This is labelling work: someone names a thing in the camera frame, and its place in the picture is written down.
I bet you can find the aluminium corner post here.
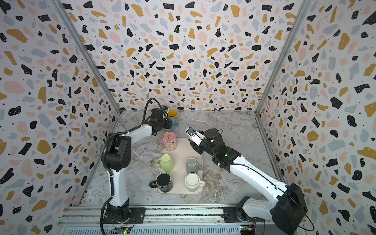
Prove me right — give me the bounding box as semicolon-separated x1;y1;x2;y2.
255;0;310;116
51;1;121;116

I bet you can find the black mug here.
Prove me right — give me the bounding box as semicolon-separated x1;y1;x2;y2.
149;172;173;193

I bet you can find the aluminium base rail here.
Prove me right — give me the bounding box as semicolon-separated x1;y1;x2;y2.
55;204;283;235

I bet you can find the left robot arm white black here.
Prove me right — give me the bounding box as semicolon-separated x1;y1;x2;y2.
100;106;171;223

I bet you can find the cream rectangular tray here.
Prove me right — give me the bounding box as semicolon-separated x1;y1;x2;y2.
156;138;206;194

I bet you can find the left aluminium corner post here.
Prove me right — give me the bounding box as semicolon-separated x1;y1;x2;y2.
51;1;121;116

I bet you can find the white mug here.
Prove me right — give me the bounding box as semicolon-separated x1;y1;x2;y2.
185;173;206;192

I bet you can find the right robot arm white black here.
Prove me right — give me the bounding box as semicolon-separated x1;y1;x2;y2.
186;127;307;235

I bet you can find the grey mug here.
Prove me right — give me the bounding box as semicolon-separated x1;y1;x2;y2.
186;158;203;174

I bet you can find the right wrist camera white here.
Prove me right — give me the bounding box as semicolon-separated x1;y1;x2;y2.
186;127;206;146

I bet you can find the light green mug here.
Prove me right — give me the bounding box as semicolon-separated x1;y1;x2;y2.
155;154;174;172

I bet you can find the light blue butterfly mug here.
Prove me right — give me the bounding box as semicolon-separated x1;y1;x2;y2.
168;110;179;130

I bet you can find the right aluminium corner post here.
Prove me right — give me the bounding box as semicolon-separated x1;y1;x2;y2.
255;0;310;116

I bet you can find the pink patterned mug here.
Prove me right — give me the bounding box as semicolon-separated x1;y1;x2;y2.
157;132;177;151

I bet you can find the left green circuit board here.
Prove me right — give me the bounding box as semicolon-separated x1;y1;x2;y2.
113;226;132;235

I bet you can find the right circuit board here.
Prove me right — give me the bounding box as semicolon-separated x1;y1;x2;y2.
240;225;256;235

